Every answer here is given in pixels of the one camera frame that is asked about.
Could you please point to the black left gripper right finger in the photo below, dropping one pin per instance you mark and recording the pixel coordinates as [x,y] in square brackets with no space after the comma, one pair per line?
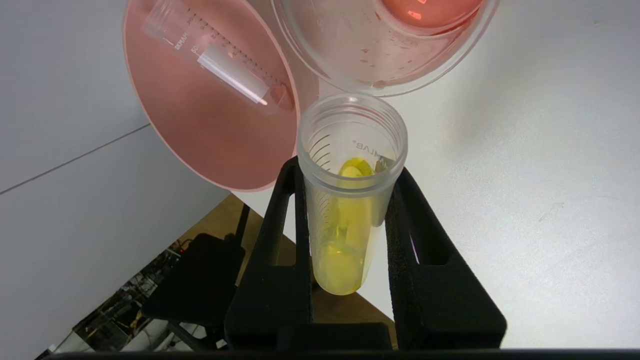
[445,305]

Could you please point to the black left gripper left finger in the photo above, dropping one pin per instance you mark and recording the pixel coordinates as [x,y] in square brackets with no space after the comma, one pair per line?
[270,295]

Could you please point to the test tube with yellow pigment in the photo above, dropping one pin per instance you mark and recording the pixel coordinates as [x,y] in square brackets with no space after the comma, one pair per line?
[345,240]

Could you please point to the pink bowl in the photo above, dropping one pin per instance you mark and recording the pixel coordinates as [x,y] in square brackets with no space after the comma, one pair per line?
[200,120]

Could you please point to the black wheeled stand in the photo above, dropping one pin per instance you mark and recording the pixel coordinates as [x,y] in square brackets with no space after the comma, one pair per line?
[195,280]

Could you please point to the test tube with red pigment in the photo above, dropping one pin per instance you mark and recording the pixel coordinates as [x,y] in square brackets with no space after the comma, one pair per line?
[225,60]

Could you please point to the clear glass beaker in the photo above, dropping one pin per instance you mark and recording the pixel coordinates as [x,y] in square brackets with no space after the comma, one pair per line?
[360,45]

